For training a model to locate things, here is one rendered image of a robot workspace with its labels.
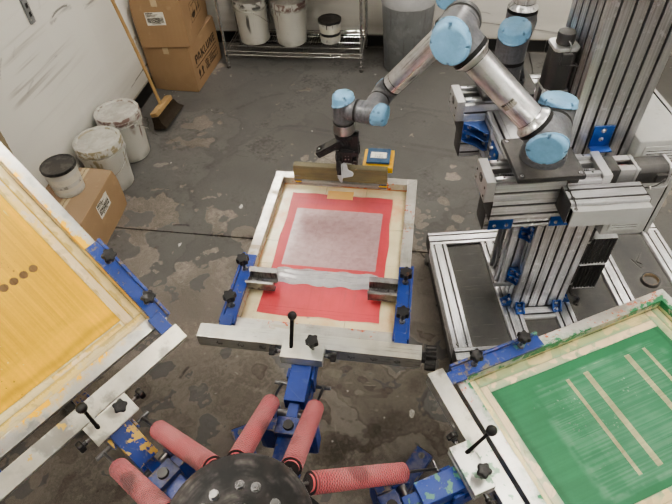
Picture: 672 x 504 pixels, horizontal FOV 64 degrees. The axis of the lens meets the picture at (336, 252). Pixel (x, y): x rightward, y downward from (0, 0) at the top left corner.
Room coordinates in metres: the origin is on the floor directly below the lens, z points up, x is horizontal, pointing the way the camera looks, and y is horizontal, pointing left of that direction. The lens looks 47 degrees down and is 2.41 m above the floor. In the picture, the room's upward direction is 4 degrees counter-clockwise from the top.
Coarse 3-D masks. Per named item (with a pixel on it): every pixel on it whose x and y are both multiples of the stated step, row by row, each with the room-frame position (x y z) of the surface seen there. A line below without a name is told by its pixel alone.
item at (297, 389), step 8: (296, 368) 0.82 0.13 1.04; (304, 368) 0.82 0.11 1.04; (312, 368) 0.83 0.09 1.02; (296, 376) 0.79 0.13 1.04; (304, 376) 0.79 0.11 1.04; (288, 384) 0.77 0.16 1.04; (296, 384) 0.77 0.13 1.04; (304, 384) 0.76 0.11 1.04; (288, 392) 0.74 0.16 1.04; (296, 392) 0.74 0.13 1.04; (304, 392) 0.74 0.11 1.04; (288, 400) 0.72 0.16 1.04; (296, 400) 0.72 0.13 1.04; (304, 400) 0.72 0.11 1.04; (304, 408) 0.71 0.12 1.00
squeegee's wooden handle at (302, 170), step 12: (300, 168) 1.62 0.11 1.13; (312, 168) 1.61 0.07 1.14; (324, 168) 1.60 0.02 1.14; (348, 168) 1.59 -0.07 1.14; (360, 168) 1.58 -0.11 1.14; (372, 168) 1.58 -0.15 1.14; (384, 168) 1.57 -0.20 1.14; (300, 180) 1.62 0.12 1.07; (324, 180) 1.60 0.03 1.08; (336, 180) 1.59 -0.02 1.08; (348, 180) 1.59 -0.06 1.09; (360, 180) 1.58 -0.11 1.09; (372, 180) 1.57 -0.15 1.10; (384, 180) 1.56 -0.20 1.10
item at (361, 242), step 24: (360, 216) 1.52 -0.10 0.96; (384, 216) 1.52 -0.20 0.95; (336, 240) 1.40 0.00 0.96; (360, 240) 1.40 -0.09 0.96; (384, 240) 1.39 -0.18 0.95; (336, 264) 1.28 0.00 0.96; (360, 264) 1.28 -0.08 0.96; (384, 264) 1.27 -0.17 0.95; (336, 288) 1.17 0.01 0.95; (336, 312) 1.07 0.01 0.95; (360, 312) 1.07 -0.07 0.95
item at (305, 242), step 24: (288, 216) 1.55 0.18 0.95; (312, 216) 1.54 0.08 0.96; (336, 216) 1.53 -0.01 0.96; (288, 240) 1.42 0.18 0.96; (312, 240) 1.41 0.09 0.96; (288, 264) 1.30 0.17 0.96; (312, 264) 1.29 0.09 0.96; (288, 288) 1.19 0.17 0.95; (312, 288) 1.18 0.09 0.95; (264, 312) 1.09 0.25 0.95; (312, 312) 1.08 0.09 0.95
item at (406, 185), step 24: (408, 192) 1.61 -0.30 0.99; (264, 216) 1.52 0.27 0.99; (408, 216) 1.47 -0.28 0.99; (264, 240) 1.41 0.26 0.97; (408, 240) 1.35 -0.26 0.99; (408, 264) 1.23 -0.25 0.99; (240, 312) 1.08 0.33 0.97; (336, 336) 0.95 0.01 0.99; (360, 336) 0.95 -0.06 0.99; (384, 336) 0.94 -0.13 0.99
